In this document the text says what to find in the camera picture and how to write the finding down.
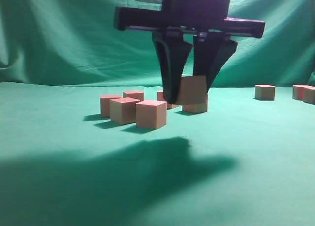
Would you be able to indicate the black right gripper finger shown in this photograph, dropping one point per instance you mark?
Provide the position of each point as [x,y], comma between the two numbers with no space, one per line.
[210,55]
[172,52]

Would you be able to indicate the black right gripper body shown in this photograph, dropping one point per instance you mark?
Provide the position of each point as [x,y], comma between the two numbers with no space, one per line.
[192,16]

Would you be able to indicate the pink cube column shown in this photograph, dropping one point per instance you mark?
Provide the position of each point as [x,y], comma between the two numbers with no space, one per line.
[196,108]
[105,104]
[264,92]
[298,91]
[135,94]
[123,110]
[193,90]
[309,95]

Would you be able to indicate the pink cube carried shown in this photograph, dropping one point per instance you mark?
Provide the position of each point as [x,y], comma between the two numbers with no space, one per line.
[161,98]

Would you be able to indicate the pink cube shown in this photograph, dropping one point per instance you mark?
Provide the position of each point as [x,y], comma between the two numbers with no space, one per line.
[151,114]

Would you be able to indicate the green cloth backdrop and cover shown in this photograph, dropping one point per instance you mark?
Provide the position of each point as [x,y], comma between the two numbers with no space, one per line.
[245,162]

